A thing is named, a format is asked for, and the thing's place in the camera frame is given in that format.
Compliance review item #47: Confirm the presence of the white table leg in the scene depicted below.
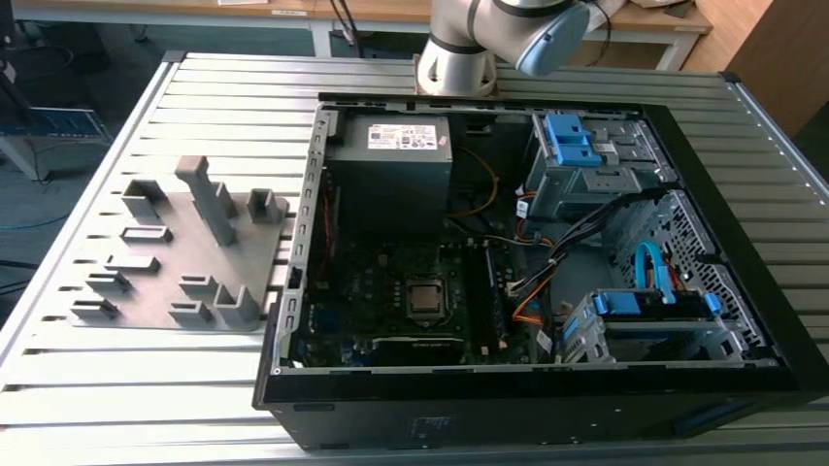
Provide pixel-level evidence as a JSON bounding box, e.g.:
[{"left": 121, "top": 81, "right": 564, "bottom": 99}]
[{"left": 0, "top": 135, "right": 43, "bottom": 182}]

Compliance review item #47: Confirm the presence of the long wooden desk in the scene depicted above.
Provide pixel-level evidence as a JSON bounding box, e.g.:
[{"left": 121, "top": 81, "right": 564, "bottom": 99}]
[{"left": 0, "top": 0, "right": 433, "bottom": 59}]

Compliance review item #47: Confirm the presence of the grey parts rack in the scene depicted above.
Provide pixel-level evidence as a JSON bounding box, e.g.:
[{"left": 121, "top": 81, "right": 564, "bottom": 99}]
[{"left": 66, "top": 154, "right": 293, "bottom": 336}]

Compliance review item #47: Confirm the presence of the grey power supply unit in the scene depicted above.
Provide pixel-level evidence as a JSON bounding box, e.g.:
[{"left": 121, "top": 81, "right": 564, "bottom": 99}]
[{"left": 325, "top": 114, "right": 455, "bottom": 229}]

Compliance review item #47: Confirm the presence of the dark green motherboard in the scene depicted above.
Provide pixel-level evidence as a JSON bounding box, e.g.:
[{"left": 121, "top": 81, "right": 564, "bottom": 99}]
[{"left": 301, "top": 236, "right": 559, "bottom": 368}]

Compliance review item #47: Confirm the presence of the silver CPU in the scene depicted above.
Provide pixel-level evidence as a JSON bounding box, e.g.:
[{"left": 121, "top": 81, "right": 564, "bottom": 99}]
[{"left": 406, "top": 284, "right": 448, "bottom": 316}]

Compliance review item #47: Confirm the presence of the CPU socket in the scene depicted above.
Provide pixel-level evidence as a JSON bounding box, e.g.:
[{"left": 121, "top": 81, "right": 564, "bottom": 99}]
[{"left": 398, "top": 276, "right": 456, "bottom": 327}]

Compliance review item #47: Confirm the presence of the black graphics card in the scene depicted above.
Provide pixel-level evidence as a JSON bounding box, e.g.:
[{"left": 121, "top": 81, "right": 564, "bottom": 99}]
[{"left": 370, "top": 336, "right": 468, "bottom": 367}]

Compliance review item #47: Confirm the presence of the blue disk carrier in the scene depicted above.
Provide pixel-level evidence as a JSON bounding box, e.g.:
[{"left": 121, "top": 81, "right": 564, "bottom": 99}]
[{"left": 543, "top": 112, "right": 600, "bottom": 169}]

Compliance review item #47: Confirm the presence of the grey metal drive cage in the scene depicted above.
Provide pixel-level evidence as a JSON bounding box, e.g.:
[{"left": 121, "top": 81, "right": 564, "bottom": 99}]
[{"left": 521, "top": 110, "right": 679, "bottom": 223}]

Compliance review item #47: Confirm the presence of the black open PC case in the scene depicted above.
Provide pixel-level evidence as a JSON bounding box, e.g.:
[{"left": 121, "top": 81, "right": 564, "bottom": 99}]
[{"left": 249, "top": 89, "right": 829, "bottom": 452}]

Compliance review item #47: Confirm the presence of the black disk in blue carrier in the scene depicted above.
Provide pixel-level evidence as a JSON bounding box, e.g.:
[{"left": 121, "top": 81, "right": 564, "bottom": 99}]
[{"left": 591, "top": 288, "right": 724, "bottom": 322}]

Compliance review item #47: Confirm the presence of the grey metal disk bay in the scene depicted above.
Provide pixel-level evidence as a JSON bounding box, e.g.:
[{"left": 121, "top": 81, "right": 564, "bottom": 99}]
[{"left": 553, "top": 288, "right": 768, "bottom": 365}]

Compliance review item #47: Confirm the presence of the brown wooden cabinet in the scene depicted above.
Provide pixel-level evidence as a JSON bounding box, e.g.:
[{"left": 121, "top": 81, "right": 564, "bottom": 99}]
[{"left": 681, "top": 0, "right": 829, "bottom": 140}]

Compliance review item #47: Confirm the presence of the black cable white plug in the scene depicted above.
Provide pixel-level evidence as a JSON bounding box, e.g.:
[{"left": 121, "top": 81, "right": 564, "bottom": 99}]
[{"left": 326, "top": 0, "right": 358, "bottom": 48}]

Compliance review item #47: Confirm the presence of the red wire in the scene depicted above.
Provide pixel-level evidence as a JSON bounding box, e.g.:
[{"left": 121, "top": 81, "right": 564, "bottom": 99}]
[{"left": 321, "top": 186, "right": 338, "bottom": 256}]

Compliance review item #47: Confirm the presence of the yellow wire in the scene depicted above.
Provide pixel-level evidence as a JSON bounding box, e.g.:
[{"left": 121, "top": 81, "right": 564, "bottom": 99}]
[{"left": 449, "top": 144, "right": 501, "bottom": 218}]

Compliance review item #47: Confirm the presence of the orange wire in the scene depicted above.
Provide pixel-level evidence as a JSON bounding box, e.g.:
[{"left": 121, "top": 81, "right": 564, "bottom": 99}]
[{"left": 509, "top": 284, "right": 559, "bottom": 325}]

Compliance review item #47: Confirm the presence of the wooden desk white frame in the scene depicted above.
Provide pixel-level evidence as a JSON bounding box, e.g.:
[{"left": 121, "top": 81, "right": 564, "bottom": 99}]
[{"left": 579, "top": 0, "right": 714, "bottom": 74}]

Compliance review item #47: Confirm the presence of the blue SATA wire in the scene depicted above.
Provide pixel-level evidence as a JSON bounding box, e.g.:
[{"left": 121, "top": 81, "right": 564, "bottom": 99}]
[{"left": 631, "top": 241, "right": 679, "bottom": 306}]

